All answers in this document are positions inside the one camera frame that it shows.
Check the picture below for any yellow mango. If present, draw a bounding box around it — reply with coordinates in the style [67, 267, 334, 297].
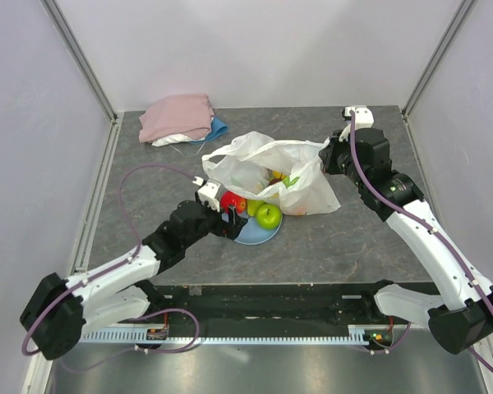
[272, 171, 287, 179]

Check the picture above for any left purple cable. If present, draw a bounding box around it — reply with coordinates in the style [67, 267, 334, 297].
[21, 163, 202, 356]

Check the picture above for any white plastic bag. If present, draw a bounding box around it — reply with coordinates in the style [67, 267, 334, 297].
[201, 131, 340, 216]

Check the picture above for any passion fruit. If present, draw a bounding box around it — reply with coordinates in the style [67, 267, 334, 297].
[268, 178, 283, 186]

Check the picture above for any blue plate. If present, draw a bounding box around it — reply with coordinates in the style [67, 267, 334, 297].
[234, 213, 283, 245]

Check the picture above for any green pear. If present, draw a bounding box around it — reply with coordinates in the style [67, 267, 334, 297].
[246, 199, 265, 217]

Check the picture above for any cable duct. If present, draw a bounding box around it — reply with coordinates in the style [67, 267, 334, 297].
[79, 325, 380, 346]

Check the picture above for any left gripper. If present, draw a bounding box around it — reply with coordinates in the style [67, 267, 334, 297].
[183, 190, 247, 248]

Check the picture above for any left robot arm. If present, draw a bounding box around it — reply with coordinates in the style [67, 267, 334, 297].
[20, 200, 247, 360]

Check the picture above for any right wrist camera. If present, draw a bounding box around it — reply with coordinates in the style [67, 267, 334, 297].
[342, 105, 375, 130]

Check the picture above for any blue cloth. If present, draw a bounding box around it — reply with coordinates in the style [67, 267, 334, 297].
[190, 116, 228, 144]

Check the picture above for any white cloth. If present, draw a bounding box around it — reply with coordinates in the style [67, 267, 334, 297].
[151, 134, 205, 147]

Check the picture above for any pink cloth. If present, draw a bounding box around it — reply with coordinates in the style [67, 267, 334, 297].
[139, 94, 214, 143]

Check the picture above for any red apple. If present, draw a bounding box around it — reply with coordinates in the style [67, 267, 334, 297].
[220, 191, 247, 213]

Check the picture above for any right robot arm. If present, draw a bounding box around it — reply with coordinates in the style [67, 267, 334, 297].
[319, 128, 493, 355]

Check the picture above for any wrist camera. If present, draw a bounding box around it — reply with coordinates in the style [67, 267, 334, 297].
[342, 105, 375, 130]
[192, 176, 223, 212]

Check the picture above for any green apple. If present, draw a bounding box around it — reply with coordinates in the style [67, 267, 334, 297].
[256, 204, 283, 230]

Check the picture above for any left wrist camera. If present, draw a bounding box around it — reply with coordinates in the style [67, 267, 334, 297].
[192, 176, 223, 212]

